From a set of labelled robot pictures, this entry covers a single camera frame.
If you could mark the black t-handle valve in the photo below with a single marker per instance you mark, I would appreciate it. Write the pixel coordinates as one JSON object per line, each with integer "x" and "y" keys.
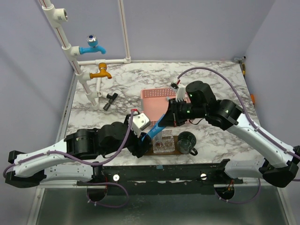
{"x": 111, "y": 99}

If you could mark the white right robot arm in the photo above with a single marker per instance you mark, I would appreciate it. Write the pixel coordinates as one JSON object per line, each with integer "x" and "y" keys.
{"x": 197, "y": 101}

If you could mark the white pvc pipe frame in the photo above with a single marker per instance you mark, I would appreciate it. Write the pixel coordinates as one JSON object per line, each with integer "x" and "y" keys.
{"x": 55, "y": 17}

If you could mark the orange clip on wall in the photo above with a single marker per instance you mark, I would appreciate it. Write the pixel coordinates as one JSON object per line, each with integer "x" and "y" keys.
{"x": 252, "y": 98}

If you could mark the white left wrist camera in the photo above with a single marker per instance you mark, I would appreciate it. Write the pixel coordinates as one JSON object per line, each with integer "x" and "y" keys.
{"x": 139, "y": 123}

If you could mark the pink perforated plastic basket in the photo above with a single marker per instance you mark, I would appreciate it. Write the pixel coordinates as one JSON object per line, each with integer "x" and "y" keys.
{"x": 155, "y": 102}

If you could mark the yellow black tool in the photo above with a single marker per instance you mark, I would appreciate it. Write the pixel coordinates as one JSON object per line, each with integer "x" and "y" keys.
{"x": 243, "y": 66}

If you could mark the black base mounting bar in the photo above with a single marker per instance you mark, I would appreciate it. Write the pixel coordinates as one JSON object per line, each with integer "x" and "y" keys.
{"x": 163, "y": 179}

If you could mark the blue plastic faucet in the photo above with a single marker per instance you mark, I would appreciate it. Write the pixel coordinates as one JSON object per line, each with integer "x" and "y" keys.
{"x": 92, "y": 41}

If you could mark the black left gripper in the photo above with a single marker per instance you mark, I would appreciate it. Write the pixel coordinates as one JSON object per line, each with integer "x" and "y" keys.
{"x": 138, "y": 149}

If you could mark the brown oval wooden tray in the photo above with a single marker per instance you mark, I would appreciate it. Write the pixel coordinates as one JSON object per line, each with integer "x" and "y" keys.
{"x": 176, "y": 152}

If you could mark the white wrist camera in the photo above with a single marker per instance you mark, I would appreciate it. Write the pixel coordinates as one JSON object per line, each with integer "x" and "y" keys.
{"x": 139, "y": 123}
{"x": 179, "y": 89}

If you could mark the dark green ceramic mug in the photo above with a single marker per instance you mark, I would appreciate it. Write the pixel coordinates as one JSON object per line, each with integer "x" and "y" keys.
{"x": 186, "y": 143}

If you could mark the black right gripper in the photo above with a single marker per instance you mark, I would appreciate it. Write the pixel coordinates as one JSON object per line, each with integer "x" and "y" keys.
{"x": 168, "y": 119}

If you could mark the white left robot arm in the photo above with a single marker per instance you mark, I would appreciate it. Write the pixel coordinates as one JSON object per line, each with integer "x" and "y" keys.
{"x": 80, "y": 155}

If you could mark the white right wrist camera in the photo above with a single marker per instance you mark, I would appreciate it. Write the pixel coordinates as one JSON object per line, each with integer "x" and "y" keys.
{"x": 179, "y": 89}

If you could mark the orange plastic faucet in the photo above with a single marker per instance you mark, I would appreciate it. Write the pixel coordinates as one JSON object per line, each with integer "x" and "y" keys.
{"x": 102, "y": 72}

